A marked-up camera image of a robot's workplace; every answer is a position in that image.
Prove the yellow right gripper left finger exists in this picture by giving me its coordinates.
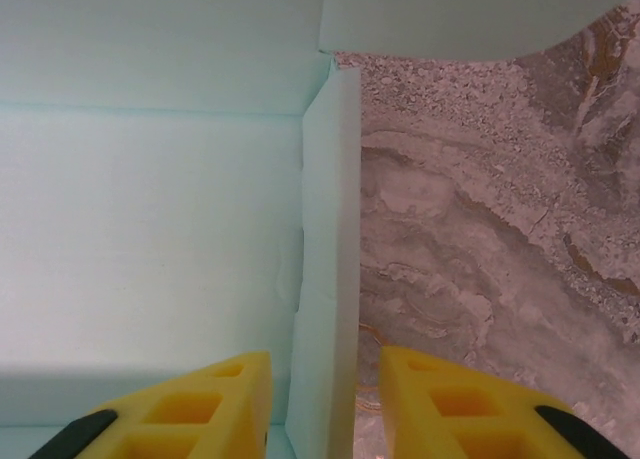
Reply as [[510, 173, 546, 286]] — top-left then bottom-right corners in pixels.
[[34, 351, 274, 459]]

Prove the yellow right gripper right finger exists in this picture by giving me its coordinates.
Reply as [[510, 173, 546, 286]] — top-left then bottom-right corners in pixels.
[[378, 346, 621, 459]]

